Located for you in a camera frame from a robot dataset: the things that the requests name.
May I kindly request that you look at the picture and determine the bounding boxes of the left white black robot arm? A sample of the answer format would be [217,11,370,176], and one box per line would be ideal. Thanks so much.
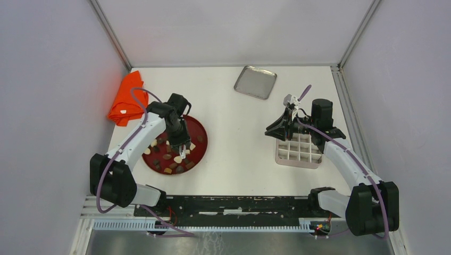
[89,93,191,217]

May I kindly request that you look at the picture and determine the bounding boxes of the orange folded cloth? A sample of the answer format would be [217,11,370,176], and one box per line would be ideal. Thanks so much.
[107,71,144,126]

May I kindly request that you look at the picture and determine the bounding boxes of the silver tin lid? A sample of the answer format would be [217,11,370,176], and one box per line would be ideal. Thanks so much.
[233,65,278,100]

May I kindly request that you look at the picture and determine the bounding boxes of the silver serving tongs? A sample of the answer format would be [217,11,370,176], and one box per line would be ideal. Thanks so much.
[179,144,190,159]

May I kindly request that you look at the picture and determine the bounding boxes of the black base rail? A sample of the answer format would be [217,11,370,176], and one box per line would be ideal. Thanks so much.
[133,195,343,228]

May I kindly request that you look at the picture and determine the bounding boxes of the white heart chocolate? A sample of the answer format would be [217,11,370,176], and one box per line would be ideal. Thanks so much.
[173,156,183,164]

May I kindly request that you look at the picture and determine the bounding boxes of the brown chocolate piece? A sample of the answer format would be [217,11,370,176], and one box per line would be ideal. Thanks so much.
[186,162,195,170]

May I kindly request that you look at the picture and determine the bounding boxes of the white slotted cable duct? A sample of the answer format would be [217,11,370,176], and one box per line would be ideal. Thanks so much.
[93,219,313,233]

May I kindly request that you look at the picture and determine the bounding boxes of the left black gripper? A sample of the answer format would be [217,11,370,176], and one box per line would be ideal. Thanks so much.
[166,118,191,153]

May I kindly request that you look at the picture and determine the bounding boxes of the purple cable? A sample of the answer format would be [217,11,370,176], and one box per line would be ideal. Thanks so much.
[296,84,390,241]
[96,87,163,214]

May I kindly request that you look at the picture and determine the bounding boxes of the pink tin box with dividers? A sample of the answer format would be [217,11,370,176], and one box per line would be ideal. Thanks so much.
[275,133,322,169]

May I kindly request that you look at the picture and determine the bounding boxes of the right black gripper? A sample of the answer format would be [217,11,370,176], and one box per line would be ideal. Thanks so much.
[265,107,317,142]

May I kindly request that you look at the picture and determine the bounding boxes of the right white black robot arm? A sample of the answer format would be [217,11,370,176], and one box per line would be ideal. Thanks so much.
[265,95,400,238]

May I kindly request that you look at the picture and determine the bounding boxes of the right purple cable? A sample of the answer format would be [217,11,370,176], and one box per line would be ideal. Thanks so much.
[296,84,390,241]

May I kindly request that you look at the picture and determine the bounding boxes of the red round plate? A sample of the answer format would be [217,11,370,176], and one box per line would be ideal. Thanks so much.
[142,116,208,175]

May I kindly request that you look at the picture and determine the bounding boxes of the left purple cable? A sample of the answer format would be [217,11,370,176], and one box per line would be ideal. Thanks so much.
[96,87,163,214]

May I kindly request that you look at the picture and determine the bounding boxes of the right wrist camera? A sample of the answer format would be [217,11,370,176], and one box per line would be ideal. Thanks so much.
[283,94,299,111]

